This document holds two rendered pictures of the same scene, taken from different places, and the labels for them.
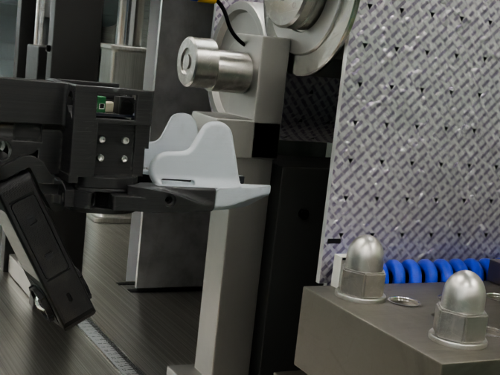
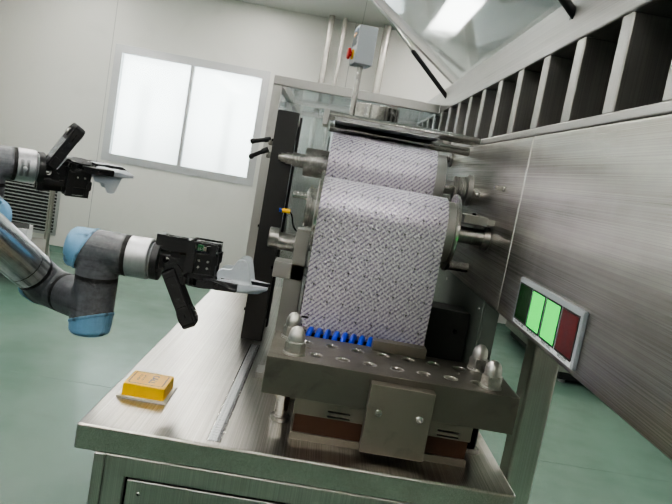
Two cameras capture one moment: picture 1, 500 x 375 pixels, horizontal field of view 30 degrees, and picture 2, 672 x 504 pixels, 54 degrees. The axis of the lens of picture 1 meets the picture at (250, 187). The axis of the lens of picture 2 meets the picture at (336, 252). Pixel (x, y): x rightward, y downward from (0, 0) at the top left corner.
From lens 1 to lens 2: 0.72 m
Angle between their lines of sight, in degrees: 26
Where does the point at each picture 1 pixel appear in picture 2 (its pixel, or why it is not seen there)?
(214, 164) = (240, 275)
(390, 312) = not seen: hidden behind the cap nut
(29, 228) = (171, 288)
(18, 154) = (171, 262)
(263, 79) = (296, 246)
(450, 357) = (275, 355)
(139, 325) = not seen: hidden behind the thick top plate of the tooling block
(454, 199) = (368, 308)
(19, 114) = (171, 248)
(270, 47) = (300, 233)
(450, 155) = (366, 289)
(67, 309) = (183, 321)
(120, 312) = not seen: hidden behind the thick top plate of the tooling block
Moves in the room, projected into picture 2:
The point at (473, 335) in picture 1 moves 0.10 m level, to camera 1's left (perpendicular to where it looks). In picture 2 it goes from (293, 351) to (241, 334)
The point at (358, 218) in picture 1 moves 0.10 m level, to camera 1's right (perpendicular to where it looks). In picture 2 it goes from (317, 309) to (365, 323)
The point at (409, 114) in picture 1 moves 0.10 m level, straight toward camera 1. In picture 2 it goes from (344, 268) to (310, 269)
